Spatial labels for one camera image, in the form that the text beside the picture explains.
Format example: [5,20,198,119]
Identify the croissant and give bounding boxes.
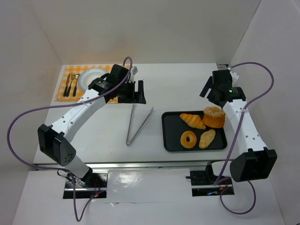
[180,113,206,130]

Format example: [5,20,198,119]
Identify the metal tongs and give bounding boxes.
[126,104,154,146]

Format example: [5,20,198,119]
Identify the donut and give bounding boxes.
[180,131,197,149]

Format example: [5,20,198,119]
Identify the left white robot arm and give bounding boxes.
[37,64,146,186]

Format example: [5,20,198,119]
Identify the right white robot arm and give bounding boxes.
[200,69,278,182]

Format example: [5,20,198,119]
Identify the oval bread roll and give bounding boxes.
[199,129,216,149]

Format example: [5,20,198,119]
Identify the round sponge cake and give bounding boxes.
[202,106,226,128]

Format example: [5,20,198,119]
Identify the white paper plate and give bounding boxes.
[78,67,109,92]

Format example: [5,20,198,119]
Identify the black tray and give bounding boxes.
[162,111,227,153]

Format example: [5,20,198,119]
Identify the yellow checkered cloth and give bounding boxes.
[54,64,113,102]

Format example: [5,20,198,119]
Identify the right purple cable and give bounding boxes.
[213,61,275,215]

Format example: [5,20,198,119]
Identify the purple cable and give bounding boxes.
[7,56,133,222]
[213,61,275,215]

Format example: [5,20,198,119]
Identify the black-handled spoon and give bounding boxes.
[72,74,80,97]

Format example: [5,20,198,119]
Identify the black-handled fork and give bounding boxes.
[66,72,75,97]

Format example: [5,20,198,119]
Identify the black-handled knife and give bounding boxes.
[63,73,71,97]

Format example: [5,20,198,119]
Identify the metal rail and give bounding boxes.
[36,161,213,171]

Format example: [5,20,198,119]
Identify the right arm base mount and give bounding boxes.
[186,165,234,197]

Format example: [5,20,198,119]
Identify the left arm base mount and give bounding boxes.
[60,171,108,199]

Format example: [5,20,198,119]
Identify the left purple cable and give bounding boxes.
[7,56,133,222]

